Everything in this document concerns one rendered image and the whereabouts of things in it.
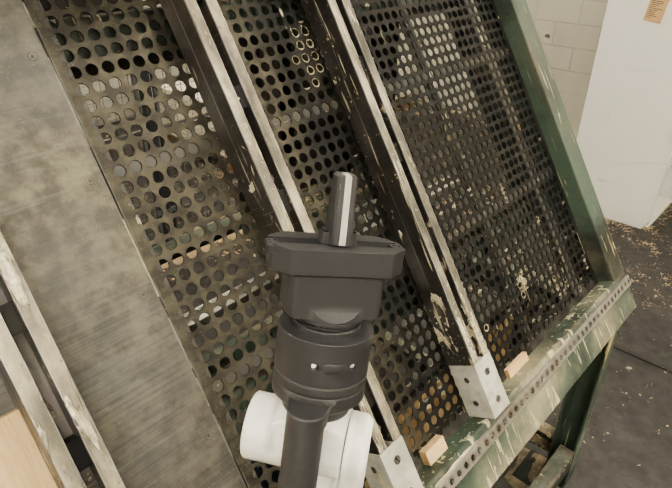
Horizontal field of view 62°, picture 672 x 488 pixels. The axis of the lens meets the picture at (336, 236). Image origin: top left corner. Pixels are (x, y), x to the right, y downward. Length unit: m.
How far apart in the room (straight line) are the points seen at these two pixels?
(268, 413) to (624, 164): 3.75
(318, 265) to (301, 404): 0.12
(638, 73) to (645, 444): 2.26
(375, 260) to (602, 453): 2.16
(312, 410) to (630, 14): 3.66
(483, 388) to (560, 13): 4.70
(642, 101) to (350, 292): 3.63
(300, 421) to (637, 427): 2.33
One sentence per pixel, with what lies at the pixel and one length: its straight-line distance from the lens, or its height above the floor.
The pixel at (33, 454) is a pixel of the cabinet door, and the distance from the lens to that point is 0.84.
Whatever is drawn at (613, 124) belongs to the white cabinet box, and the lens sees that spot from 4.11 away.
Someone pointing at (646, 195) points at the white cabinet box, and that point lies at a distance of 4.18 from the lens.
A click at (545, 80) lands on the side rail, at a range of 1.74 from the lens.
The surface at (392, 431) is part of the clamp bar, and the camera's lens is 1.05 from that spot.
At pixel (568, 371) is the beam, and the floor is 0.84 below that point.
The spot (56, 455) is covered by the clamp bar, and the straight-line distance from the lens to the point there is 0.79.
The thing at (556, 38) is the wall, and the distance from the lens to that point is 5.68.
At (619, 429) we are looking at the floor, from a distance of 2.69.
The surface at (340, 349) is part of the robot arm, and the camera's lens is 0.48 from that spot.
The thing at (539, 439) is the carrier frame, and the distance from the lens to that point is 2.38.
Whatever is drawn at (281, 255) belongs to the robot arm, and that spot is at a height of 1.59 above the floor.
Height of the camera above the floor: 1.84
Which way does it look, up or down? 30 degrees down
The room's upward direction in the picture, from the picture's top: straight up
